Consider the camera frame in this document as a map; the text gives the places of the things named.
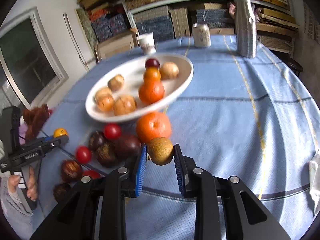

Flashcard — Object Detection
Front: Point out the person's left hand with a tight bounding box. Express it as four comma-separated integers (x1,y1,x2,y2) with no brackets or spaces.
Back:
7,166,39,202

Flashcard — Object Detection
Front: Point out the small orange fruit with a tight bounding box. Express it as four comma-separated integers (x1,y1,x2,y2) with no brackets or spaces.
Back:
143,67,161,83

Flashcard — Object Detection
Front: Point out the tan round fruit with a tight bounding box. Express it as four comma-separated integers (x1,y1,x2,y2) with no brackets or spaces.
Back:
159,62,179,80

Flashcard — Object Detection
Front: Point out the white drink can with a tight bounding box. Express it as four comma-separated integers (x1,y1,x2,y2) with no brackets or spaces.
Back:
192,23,211,48

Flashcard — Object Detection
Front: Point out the framed wooden panel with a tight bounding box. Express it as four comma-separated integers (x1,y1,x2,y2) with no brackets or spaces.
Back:
95,28,139,62

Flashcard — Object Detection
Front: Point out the white round plate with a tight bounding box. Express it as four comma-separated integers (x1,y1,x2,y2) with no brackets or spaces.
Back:
85,52,195,124

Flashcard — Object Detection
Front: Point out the blue checked tablecloth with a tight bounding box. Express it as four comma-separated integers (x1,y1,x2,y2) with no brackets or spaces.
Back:
31,36,319,239

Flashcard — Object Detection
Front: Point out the grey striped bottle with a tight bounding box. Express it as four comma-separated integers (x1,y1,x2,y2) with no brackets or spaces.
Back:
235,0,257,58

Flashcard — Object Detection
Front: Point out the white crumpled tissue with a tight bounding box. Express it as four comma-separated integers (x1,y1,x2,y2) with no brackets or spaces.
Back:
309,150,320,215

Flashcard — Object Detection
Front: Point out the white paper cup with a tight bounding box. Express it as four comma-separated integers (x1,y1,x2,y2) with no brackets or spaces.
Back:
137,33,156,55

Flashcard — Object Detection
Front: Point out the large orange tangerine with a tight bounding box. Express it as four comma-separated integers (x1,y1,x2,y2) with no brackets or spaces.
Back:
136,112,172,144

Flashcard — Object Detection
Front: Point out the dark purple plum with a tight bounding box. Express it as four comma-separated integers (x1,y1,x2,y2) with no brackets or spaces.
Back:
115,134,142,160

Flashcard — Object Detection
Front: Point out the brown kiwi fruit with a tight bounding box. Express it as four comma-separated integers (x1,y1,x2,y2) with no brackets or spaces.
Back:
147,137,174,166

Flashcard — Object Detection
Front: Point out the window with white frame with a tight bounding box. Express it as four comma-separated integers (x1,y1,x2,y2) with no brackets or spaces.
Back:
1,7,69,108

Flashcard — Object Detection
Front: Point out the red cherry tomato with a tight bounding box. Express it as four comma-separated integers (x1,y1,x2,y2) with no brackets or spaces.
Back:
103,123,121,140

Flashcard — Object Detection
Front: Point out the brown plush toy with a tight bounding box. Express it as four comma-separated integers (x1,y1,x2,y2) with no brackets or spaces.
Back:
22,104,52,141

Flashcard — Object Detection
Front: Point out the metal storage shelf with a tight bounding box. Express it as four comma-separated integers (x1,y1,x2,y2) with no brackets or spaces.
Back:
121,0,299,56

